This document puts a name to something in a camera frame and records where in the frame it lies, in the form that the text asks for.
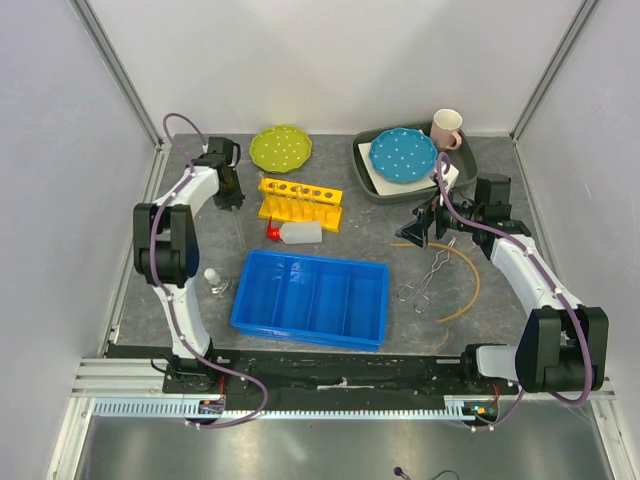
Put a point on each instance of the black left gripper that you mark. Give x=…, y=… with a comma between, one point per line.
x=236, y=200

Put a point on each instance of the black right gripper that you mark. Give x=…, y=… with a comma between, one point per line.
x=417, y=231

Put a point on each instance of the tan rubber tube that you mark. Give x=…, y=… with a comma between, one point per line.
x=455, y=288

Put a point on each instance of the metal crucible tongs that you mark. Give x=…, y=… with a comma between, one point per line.
x=418, y=292

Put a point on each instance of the white wash bottle red cap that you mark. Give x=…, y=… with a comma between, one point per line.
x=295, y=233

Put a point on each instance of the round glass flask white stopper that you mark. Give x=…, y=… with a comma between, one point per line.
x=217, y=282

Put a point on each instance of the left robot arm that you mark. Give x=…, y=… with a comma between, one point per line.
x=165, y=245

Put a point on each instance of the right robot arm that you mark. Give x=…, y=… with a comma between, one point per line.
x=563, y=345

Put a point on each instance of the white square board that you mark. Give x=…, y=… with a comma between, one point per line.
x=401, y=160

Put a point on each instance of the yellow test tube rack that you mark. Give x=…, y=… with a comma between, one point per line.
x=288, y=201

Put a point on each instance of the blue polka dot plate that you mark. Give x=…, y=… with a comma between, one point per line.
x=403, y=155

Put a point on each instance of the green polka dot plate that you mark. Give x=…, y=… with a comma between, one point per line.
x=280, y=149

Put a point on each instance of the dark grey tray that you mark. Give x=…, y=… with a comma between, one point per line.
x=370, y=175

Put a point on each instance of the pink mug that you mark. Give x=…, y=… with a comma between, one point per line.
x=445, y=129

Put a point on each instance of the blue divided plastic bin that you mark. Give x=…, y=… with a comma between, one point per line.
x=333, y=302

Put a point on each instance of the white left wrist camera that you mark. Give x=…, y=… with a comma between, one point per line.
x=235, y=155

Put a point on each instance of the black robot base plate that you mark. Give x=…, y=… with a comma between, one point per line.
x=307, y=379

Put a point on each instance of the white cable duct strip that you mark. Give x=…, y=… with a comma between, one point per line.
x=200, y=410

